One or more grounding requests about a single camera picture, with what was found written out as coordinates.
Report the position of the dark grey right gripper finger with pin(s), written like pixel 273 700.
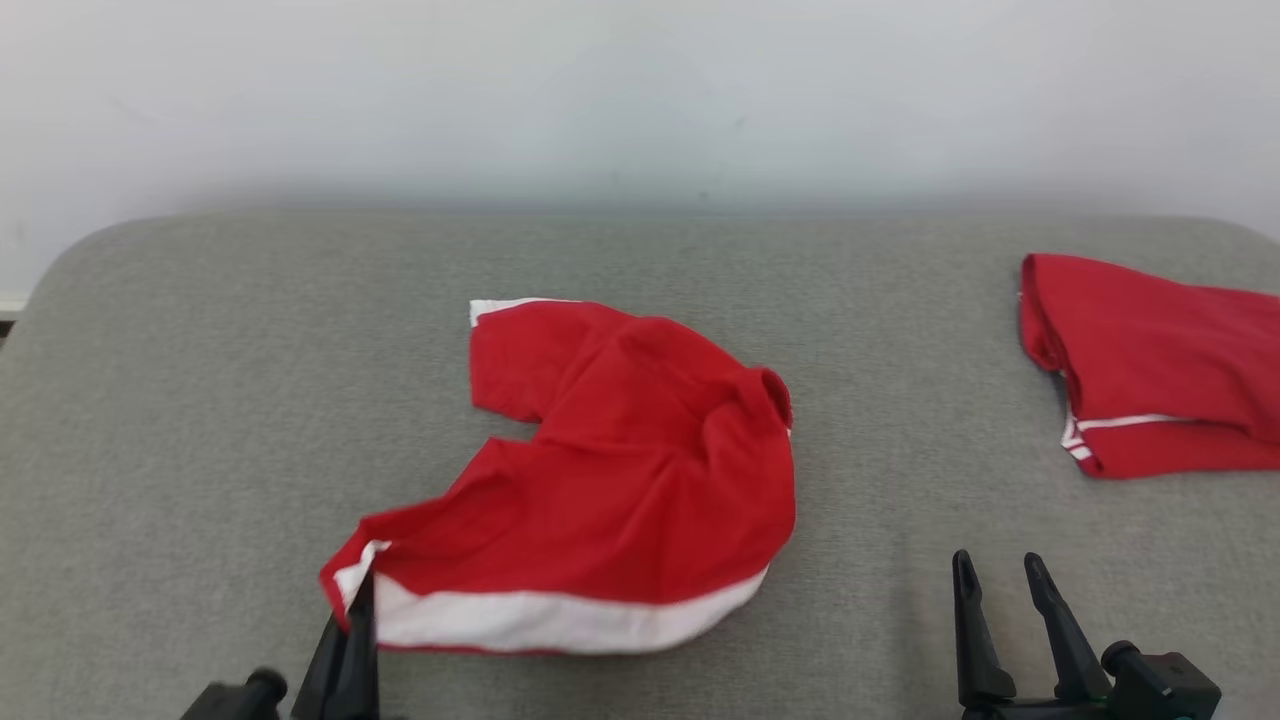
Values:
pixel 980 660
pixel 1070 650

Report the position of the red basketball jersey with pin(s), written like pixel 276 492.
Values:
pixel 1150 350

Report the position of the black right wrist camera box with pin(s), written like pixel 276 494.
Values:
pixel 1165 685

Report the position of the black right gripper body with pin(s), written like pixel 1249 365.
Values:
pixel 1040 712

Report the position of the grey fabric mat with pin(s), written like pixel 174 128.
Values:
pixel 250 400

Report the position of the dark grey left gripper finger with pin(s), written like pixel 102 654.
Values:
pixel 366 670
pixel 325 685

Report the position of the red shorts with white trim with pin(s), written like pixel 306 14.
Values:
pixel 620 480

